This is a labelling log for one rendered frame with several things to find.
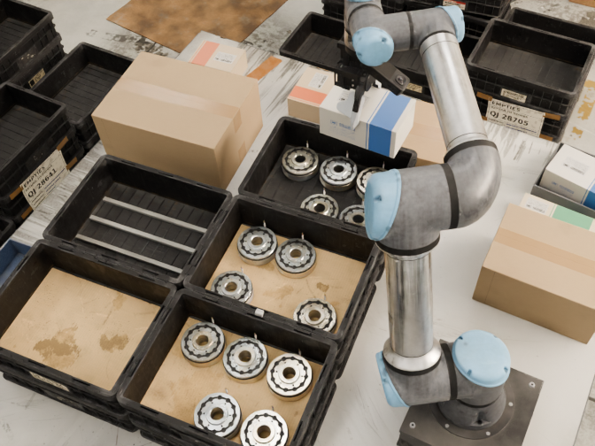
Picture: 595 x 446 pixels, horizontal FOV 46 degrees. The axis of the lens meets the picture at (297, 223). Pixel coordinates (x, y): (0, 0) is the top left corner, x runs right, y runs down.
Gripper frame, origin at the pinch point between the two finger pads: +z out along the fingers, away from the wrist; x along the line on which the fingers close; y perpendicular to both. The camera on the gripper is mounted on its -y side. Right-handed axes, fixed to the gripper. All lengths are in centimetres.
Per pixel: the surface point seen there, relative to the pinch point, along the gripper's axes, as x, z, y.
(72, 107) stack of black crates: -20, 72, 137
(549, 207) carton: -20, 35, -47
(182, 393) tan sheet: 73, 28, 11
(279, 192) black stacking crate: 12.4, 28.0, 20.0
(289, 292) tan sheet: 39.3, 28.0, 2.4
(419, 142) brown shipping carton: -18.3, 25.0, -8.4
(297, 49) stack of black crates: -101, 83, 78
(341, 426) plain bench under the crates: 60, 41, -22
